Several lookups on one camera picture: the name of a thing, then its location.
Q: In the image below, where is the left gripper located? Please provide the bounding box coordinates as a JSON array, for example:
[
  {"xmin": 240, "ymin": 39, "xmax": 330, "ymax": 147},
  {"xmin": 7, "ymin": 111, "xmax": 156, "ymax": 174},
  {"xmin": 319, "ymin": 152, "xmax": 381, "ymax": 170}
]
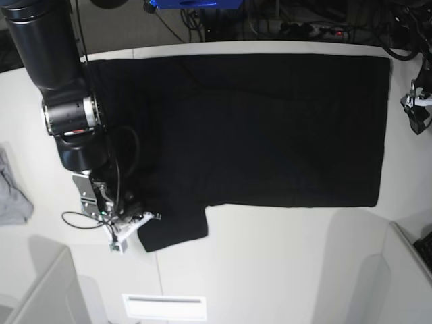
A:
[{"xmin": 400, "ymin": 80, "xmax": 431, "ymax": 135}]

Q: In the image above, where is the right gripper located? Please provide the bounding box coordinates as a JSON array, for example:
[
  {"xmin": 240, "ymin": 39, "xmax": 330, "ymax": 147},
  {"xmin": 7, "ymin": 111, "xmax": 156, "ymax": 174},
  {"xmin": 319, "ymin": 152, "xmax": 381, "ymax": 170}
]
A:
[{"xmin": 80, "ymin": 175, "xmax": 145, "ymax": 230}]

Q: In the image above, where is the black T-shirt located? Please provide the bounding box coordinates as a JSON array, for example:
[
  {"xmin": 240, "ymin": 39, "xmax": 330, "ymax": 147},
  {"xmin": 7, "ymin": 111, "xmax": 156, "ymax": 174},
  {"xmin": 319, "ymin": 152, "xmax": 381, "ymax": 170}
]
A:
[{"xmin": 90, "ymin": 54, "xmax": 392, "ymax": 252}]

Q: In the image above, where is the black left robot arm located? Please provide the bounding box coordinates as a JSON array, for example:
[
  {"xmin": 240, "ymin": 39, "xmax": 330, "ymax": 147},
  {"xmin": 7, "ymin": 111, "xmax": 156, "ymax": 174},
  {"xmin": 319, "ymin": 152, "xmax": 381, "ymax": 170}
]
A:
[{"xmin": 367, "ymin": 1, "xmax": 431, "ymax": 135}]

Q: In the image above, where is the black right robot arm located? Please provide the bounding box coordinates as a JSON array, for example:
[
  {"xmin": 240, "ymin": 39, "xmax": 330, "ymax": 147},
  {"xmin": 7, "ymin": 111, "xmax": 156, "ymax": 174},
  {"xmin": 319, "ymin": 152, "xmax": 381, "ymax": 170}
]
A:
[{"xmin": 1, "ymin": 1, "xmax": 145, "ymax": 230}]

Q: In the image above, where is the grey cloth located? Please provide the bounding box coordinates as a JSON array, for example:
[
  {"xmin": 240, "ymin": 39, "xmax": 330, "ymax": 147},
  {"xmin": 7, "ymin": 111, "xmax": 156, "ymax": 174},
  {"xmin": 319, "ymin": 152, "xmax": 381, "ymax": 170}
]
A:
[{"xmin": 1, "ymin": 145, "xmax": 34, "ymax": 226}]

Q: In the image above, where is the white side cabinet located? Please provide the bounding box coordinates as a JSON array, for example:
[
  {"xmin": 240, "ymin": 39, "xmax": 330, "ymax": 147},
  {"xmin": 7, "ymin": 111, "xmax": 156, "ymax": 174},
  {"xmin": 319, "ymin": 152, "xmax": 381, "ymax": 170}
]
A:
[{"xmin": 1, "ymin": 236, "xmax": 109, "ymax": 323}]

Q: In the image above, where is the white label plate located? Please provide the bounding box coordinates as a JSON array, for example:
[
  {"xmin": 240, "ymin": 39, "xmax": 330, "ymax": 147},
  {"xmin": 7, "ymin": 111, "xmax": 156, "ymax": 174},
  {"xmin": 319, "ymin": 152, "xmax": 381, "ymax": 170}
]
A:
[{"xmin": 122, "ymin": 294, "xmax": 207, "ymax": 321}]

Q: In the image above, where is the white power strip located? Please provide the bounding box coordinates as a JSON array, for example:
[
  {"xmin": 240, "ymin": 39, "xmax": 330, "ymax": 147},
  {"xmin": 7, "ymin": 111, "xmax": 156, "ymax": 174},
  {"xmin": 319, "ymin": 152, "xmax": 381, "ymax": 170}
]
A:
[{"xmin": 277, "ymin": 22, "xmax": 352, "ymax": 43}]

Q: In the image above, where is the black keyboard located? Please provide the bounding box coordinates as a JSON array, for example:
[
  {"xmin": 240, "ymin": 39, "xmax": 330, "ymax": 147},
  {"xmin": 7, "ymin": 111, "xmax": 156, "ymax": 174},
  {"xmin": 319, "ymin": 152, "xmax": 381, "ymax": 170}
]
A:
[{"xmin": 414, "ymin": 233, "xmax": 432, "ymax": 270}]

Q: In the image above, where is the blue box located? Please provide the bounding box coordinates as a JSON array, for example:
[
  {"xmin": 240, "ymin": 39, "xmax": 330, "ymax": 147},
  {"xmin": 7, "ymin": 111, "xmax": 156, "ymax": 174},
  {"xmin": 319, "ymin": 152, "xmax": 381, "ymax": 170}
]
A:
[{"xmin": 149, "ymin": 0, "xmax": 243, "ymax": 9}]

